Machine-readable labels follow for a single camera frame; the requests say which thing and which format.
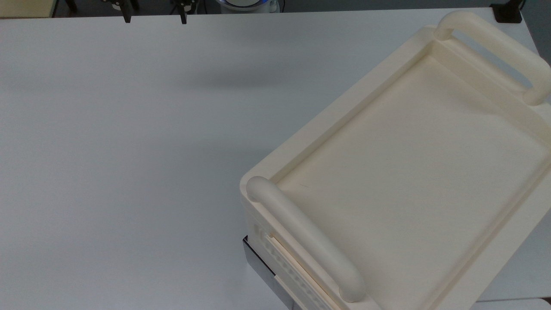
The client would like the cream cabinet carry handle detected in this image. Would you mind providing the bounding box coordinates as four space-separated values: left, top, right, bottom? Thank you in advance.
434 10 551 106
245 176 366 303

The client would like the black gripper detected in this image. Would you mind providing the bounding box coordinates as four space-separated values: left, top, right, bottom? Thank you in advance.
102 0 198 25

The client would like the cream plastic cabinet body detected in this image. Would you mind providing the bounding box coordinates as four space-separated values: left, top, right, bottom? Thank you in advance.
239 9 551 310

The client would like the black pole with clamp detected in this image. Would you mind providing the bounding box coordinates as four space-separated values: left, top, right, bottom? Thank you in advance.
491 0 526 24

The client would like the light wooden desk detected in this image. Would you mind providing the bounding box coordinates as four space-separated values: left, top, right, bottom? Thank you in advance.
0 0 59 19

